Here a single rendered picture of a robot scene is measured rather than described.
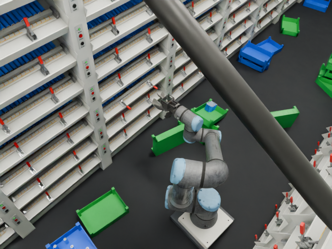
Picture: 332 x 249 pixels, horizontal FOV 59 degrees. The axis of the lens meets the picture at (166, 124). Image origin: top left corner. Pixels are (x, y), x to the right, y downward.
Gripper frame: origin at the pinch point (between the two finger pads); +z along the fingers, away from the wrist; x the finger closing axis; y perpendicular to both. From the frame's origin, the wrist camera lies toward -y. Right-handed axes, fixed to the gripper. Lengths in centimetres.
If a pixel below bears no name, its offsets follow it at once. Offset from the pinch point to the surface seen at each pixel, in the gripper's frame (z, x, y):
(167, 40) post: 15.8, -30.3, 21.3
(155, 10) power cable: -76, 81, 125
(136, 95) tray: 17.9, -0.1, -10.2
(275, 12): 22, -238, -48
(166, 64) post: 16.0, -30.4, 0.1
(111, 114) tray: 17.5, 23.1, -10.3
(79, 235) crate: -21, 86, -32
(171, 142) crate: -8, -11, -54
